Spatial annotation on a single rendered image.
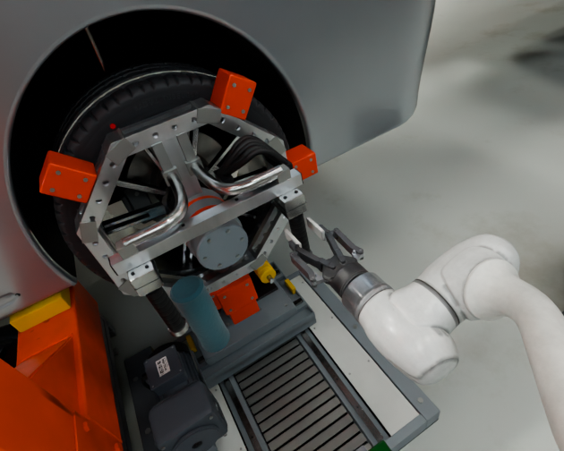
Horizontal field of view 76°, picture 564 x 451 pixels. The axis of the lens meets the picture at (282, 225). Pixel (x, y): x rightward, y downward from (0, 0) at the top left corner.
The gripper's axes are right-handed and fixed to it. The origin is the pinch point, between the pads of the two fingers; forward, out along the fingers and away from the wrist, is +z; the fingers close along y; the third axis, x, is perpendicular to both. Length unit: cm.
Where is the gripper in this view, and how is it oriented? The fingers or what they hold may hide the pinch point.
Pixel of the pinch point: (303, 234)
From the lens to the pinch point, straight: 85.5
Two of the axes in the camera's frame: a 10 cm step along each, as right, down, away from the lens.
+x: -1.8, -7.4, -6.5
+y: 8.6, -4.4, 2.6
